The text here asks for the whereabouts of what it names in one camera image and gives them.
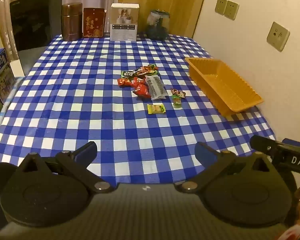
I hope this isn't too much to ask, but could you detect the blue white checkered tablecloth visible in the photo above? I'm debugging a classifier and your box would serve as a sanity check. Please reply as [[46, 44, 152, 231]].
[[0, 34, 277, 188]]

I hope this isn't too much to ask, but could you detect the yellow green candy packet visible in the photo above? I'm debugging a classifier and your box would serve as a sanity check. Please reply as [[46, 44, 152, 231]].
[[147, 103, 166, 114]]

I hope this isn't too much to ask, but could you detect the brown metal canister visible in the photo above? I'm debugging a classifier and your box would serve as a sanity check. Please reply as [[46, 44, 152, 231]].
[[61, 2, 83, 41]]

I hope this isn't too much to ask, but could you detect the green black snack packet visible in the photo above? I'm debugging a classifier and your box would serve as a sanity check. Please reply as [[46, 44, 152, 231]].
[[121, 70, 140, 78]]

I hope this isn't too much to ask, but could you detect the clear grey seed packet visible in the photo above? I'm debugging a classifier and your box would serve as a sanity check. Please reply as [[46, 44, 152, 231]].
[[144, 74, 167, 101]]

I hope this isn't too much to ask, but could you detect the glass jar with dark lid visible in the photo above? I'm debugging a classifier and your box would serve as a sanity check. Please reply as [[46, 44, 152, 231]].
[[147, 10, 171, 40]]

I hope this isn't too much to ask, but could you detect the white product box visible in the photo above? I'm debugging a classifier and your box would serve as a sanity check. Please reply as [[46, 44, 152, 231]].
[[110, 3, 140, 41]]

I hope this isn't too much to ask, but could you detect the orange plastic tray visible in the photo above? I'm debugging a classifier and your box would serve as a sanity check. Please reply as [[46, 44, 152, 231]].
[[185, 57, 264, 117]]

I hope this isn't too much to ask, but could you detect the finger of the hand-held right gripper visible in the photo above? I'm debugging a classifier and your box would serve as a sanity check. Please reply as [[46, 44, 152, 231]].
[[250, 135, 283, 159], [282, 138, 300, 149]]

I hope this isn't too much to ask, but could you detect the red tin box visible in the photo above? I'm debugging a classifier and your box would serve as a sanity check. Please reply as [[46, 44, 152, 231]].
[[83, 7, 107, 38]]

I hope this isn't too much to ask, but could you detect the small brown candy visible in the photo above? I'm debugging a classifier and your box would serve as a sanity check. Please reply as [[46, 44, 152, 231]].
[[170, 88, 186, 98]]

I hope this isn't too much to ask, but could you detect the black glass panel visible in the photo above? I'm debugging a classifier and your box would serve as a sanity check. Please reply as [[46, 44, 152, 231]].
[[9, 0, 63, 53]]

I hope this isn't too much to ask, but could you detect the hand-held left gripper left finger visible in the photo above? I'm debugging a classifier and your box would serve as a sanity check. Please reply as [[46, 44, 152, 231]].
[[20, 141, 115, 193]]

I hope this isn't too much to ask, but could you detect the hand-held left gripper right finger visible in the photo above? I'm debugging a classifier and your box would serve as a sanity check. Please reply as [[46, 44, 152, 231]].
[[175, 142, 273, 193]]

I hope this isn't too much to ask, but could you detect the blue milk carton box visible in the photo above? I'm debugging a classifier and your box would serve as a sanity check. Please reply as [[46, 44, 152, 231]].
[[0, 48, 17, 106]]

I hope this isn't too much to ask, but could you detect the beige wall switch plate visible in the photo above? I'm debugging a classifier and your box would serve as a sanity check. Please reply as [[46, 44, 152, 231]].
[[225, 0, 239, 20], [214, 0, 228, 14]]

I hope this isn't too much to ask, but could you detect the beige wall socket plate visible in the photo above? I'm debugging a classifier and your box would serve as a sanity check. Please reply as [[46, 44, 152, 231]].
[[266, 21, 291, 52]]

